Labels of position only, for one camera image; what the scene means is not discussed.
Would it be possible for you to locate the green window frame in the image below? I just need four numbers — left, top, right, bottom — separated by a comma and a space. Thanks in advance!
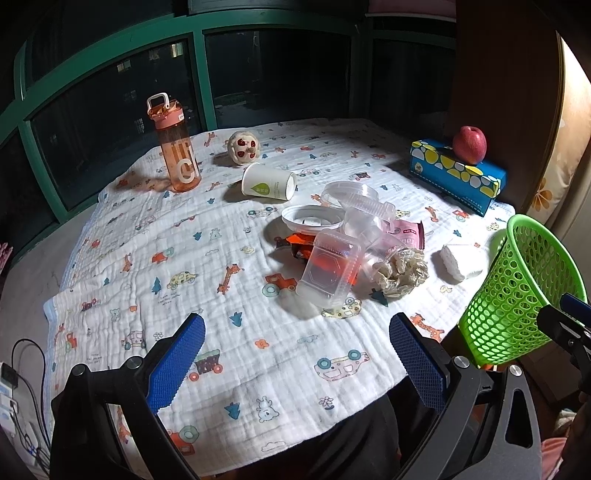
0, 8, 362, 269

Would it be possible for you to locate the cartoon print white blanket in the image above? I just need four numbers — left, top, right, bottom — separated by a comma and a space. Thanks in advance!
44, 119, 515, 475

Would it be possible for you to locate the orange snack wrapper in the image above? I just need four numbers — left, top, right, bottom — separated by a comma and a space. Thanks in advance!
274, 233, 315, 263

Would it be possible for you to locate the paper ball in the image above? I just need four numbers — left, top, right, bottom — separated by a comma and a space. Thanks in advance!
373, 248, 429, 300

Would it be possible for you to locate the blue yellow tissue box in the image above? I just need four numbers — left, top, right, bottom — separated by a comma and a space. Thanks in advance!
410, 140, 507, 216

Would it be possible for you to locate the pink transparent water bottle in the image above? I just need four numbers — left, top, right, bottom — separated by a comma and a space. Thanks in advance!
146, 92, 201, 193

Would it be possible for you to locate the pink snack wrapper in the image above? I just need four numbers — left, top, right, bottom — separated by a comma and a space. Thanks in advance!
389, 219, 425, 250

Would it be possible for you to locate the red apple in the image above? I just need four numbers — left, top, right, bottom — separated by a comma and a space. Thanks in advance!
453, 126, 487, 165

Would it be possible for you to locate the floral beige pillow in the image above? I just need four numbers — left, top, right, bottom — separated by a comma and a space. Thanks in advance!
527, 39, 590, 224

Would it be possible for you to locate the clear rectangular plastic box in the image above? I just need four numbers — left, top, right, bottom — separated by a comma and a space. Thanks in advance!
295, 229, 363, 309

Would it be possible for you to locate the white plastic lid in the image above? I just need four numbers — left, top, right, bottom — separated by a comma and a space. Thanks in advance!
281, 205, 345, 235

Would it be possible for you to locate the white paper cup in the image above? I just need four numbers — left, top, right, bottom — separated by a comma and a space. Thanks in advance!
240, 163, 297, 201

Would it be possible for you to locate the white tissue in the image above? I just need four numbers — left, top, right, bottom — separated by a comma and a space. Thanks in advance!
440, 244, 467, 282

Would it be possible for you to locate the clear round plastic container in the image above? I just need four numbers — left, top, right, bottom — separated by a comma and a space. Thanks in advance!
321, 181, 397, 245

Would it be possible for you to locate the green plastic mesh basket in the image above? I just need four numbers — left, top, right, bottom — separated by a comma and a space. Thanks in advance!
459, 214, 587, 366

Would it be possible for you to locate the white red plush toy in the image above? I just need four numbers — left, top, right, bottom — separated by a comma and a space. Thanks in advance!
226, 131, 260, 165

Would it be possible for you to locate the pink decorative object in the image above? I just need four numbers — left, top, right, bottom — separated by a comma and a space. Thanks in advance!
0, 242, 13, 273

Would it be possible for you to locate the white power strip with cables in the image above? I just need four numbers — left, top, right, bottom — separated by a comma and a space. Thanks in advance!
1, 338, 51, 478

